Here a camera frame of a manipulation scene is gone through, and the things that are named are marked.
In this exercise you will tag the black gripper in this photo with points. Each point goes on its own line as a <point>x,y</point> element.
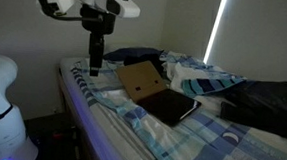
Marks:
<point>99,24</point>

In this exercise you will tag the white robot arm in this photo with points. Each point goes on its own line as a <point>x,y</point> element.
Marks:
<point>15,144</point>

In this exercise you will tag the black garment on bed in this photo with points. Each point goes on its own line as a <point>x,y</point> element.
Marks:
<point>258,104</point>

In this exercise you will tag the dark blue pillow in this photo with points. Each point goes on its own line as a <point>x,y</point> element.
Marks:
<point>123,53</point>

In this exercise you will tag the blue plaid duvet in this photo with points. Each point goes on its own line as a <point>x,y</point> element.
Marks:
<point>201,136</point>

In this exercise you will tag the white window blind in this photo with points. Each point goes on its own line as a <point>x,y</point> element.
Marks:
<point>251,39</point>

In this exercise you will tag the white mattress with bed frame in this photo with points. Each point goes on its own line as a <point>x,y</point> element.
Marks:
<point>101,139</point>

